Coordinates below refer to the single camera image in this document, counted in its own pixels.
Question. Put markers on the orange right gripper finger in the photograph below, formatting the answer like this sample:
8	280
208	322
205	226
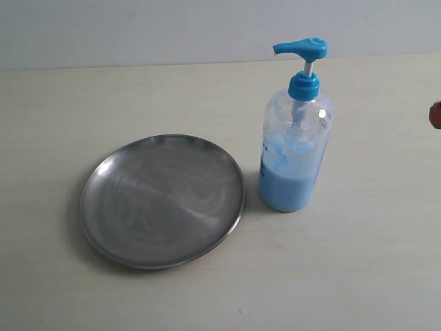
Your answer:
435	115

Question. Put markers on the blue pump soap bottle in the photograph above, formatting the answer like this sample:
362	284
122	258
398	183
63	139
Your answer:
296	129

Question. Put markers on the round stainless steel plate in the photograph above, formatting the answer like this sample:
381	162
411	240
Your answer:
162	201

